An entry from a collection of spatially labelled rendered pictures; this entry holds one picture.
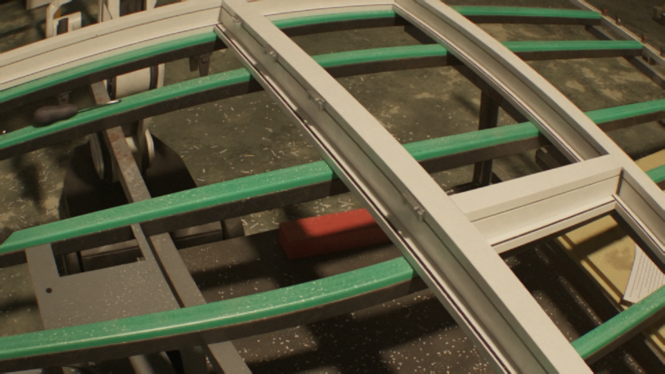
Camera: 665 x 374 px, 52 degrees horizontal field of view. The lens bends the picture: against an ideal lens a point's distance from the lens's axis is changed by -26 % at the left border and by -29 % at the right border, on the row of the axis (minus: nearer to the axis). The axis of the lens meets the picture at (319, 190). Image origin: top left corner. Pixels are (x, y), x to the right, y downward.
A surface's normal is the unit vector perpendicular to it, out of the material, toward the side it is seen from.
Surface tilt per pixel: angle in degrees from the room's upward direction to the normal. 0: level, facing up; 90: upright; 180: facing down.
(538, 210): 90
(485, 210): 90
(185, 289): 0
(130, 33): 90
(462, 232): 0
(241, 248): 0
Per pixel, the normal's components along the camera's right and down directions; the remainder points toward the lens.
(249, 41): -0.91, 0.18
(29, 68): 0.40, 0.51
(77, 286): 0.04, -0.84
